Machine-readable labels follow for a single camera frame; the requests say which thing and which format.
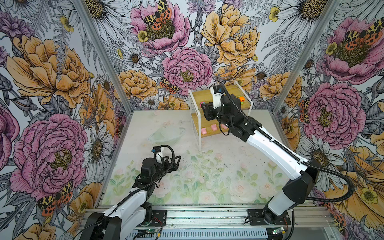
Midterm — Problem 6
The green orange mixer truck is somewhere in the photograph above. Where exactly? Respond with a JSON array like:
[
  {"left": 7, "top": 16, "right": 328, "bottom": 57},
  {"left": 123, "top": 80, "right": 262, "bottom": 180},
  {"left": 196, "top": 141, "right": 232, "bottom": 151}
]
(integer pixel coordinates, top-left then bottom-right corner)
[{"left": 239, "top": 96, "right": 246, "bottom": 105}]

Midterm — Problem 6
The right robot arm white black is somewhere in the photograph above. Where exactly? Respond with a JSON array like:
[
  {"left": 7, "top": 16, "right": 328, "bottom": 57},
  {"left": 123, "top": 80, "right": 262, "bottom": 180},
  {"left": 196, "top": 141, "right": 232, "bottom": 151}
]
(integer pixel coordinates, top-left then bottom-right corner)
[{"left": 201, "top": 95, "right": 318, "bottom": 225}]

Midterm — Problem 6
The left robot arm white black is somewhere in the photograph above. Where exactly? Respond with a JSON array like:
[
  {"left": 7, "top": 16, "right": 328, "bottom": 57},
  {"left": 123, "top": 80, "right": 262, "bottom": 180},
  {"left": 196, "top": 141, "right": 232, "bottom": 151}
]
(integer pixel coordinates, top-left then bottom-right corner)
[{"left": 77, "top": 154, "right": 181, "bottom": 240}]

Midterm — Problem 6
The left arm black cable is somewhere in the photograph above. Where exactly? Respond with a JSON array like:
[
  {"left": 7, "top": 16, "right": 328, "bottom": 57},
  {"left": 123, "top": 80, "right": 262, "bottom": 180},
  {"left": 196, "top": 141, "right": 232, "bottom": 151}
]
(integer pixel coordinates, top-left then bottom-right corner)
[{"left": 116, "top": 144, "right": 176, "bottom": 205}]

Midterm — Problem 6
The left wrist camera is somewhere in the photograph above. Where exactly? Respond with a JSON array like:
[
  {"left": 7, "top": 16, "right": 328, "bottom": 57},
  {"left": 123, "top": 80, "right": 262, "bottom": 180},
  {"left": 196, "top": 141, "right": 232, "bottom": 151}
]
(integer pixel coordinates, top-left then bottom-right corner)
[{"left": 153, "top": 146, "right": 164, "bottom": 163}]

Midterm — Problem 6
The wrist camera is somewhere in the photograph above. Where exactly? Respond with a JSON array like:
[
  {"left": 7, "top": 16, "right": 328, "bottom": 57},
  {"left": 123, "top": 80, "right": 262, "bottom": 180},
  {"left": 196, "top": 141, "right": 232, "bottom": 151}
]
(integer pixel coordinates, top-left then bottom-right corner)
[
  {"left": 153, "top": 146, "right": 164, "bottom": 163},
  {"left": 211, "top": 85, "right": 224, "bottom": 109}
]

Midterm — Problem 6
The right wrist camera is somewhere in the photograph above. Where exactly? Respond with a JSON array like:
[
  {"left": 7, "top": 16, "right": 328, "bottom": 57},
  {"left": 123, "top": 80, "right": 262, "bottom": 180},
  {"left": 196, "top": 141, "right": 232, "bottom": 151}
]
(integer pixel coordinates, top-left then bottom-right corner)
[{"left": 211, "top": 85, "right": 224, "bottom": 109}]

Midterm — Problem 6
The wooden two-tier shelf white frame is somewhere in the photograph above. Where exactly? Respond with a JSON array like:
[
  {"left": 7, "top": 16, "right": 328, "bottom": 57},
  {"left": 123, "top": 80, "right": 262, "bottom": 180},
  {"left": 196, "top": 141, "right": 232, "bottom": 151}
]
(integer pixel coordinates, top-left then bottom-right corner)
[{"left": 189, "top": 82, "right": 254, "bottom": 150}]

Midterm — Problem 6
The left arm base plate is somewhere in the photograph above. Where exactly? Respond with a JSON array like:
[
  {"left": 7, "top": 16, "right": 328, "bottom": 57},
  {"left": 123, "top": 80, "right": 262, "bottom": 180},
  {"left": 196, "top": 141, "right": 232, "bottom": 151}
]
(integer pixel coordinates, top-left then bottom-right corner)
[{"left": 139, "top": 210, "right": 168, "bottom": 227}]

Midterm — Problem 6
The aluminium front rail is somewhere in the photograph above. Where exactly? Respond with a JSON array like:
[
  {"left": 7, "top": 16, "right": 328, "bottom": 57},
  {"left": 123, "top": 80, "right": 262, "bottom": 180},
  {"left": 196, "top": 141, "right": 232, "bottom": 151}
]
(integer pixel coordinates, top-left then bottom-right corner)
[{"left": 79, "top": 204, "right": 335, "bottom": 232}]

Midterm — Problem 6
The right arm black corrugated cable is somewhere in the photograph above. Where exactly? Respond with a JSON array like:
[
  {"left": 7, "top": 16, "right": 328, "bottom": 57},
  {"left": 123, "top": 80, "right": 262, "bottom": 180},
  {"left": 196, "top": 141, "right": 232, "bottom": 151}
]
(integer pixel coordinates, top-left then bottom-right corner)
[{"left": 218, "top": 83, "right": 355, "bottom": 203}]

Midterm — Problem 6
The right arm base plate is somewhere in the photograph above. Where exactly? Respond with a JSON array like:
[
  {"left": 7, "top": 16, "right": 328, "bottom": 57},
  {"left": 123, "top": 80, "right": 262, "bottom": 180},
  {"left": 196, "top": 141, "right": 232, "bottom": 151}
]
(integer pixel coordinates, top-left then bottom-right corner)
[{"left": 245, "top": 208, "right": 292, "bottom": 226}]

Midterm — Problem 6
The right aluminium corner post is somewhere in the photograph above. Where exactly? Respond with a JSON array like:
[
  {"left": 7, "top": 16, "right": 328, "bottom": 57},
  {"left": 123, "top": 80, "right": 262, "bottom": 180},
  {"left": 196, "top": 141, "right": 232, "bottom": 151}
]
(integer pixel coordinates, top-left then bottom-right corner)
[{"left": 271, "top": 0, "right": 343, "bottom": 114}]

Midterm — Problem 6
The aluminium corner post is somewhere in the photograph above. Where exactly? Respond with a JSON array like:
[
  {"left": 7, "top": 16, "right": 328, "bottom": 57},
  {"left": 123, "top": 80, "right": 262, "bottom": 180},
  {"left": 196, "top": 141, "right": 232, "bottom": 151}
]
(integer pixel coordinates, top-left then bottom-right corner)
[
  {"left": 70, "top": 0, "right": 134, "bottom": 115},
  {"left": 271, "top": 0, "right": 343, "bottom": 114}
]

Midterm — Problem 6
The left aluminium corner post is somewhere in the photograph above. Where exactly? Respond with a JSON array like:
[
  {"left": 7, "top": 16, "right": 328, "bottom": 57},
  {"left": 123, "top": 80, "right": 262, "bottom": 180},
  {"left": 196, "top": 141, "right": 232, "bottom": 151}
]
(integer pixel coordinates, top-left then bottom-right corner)
[{"left": 70, "top": 0, "right": 134, "bottom": 115}]

